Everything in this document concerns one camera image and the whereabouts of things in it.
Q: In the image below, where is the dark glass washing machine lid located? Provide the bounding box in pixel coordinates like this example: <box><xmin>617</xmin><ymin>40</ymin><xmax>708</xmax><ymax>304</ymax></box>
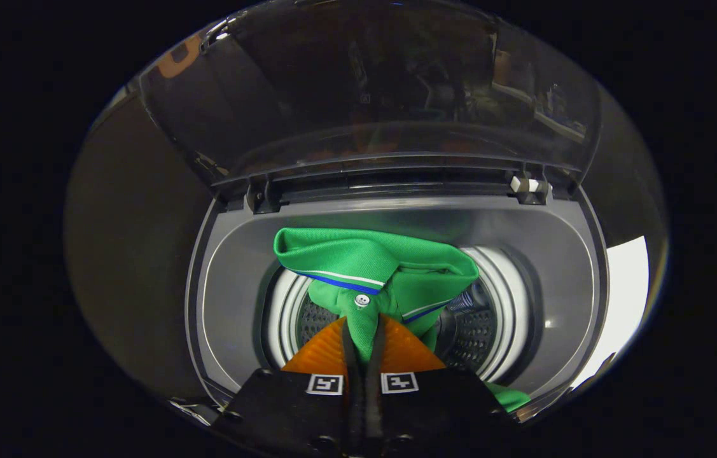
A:
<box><xmin>139</xmin><ymin>0</ymin><xmax>604</xmax><ymax>204</ymax></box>

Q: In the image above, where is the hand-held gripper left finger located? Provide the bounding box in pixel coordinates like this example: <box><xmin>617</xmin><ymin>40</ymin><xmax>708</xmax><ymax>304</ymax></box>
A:
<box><xmin>215</xmin><ymin>316</ymin><xmax>359</xmax><ymax>457</ymax></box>

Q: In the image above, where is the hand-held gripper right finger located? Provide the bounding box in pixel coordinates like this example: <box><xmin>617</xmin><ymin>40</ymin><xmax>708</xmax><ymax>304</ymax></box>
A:
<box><xmin>365</xmin><ymin>315</ymin><xmax>512</xmax><ymax>457</ymax></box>

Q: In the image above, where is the green polo shirt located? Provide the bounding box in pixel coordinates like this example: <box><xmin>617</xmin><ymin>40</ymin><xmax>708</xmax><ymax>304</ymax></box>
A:
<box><xmin>274</xmin><ymin>227</ymin><xmax>531</xmax><ymax>413</ymax></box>

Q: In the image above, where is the white flat board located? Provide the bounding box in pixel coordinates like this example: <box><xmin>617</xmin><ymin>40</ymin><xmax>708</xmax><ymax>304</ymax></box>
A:
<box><xmin>571</xmin><ymin>235</ymin><xmax>650</xmax><ymax>390</ymax></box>

